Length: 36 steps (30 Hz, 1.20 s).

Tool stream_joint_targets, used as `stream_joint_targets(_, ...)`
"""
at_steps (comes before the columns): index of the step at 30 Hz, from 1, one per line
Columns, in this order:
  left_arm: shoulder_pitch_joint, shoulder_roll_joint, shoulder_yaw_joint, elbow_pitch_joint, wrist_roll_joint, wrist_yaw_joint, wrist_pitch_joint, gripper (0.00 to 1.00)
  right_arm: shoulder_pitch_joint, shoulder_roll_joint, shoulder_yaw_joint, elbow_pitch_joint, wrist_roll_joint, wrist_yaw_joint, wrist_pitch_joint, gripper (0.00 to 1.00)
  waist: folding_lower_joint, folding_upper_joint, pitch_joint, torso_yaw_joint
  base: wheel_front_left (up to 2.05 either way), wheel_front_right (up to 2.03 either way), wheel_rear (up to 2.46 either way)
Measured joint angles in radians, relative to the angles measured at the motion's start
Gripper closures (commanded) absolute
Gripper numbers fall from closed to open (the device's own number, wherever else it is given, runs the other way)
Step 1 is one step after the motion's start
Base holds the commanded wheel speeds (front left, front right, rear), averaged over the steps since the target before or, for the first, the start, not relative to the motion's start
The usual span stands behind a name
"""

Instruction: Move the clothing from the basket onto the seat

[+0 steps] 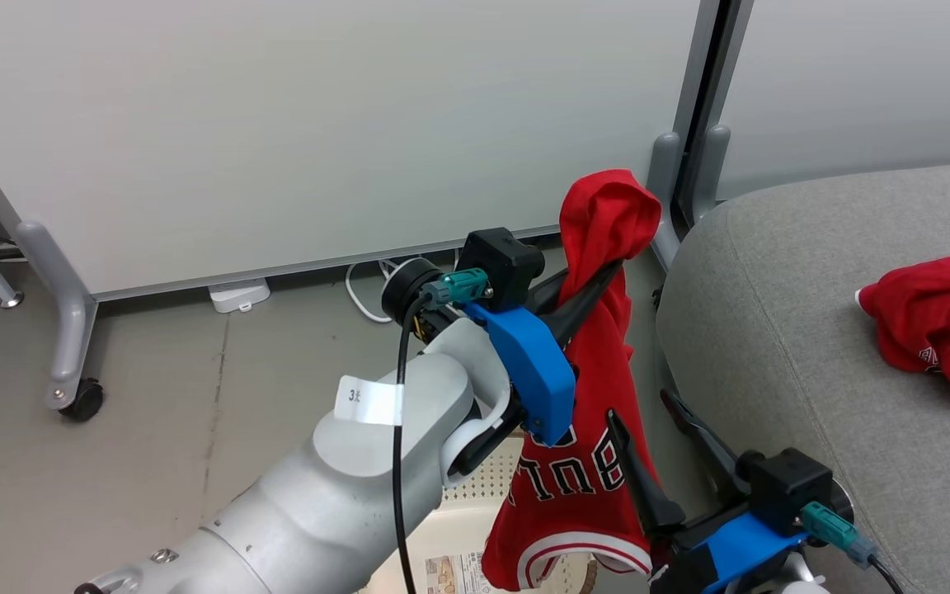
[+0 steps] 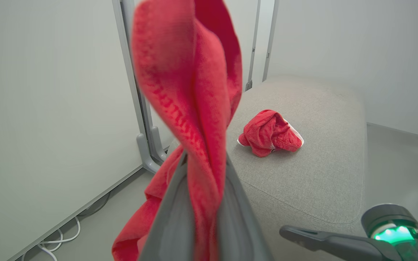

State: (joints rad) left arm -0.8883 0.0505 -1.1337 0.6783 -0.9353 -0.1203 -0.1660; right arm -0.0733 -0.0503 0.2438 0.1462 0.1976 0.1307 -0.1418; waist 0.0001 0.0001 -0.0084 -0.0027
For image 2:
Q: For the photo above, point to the red jersey with printed logo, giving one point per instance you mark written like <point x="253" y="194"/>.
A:
<point x="180" y="90"/>

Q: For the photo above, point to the red jersey with white collar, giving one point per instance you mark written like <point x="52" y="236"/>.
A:
<point x="267" y="134"/>

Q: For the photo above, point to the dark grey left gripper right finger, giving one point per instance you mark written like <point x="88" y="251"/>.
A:
<point x="240" y="224"/>

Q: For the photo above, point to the grey partition foot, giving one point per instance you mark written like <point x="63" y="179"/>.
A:
<point x="145" y="156"/>
<point x="158" y="145"/>

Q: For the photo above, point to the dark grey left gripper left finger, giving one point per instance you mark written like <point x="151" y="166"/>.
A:
<point x="169" y="224"/>

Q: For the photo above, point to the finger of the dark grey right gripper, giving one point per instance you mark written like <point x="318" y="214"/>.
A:
<point x="332" y="244"/>

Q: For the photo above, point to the grey fabric sofa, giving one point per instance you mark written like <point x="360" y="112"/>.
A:
<point x="321" y="181"/>

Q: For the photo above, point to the wide white partition panel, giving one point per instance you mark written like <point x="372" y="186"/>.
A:
<point x="49" y="108"/>

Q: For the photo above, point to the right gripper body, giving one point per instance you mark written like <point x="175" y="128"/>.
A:
<point x="394" y="221"/>

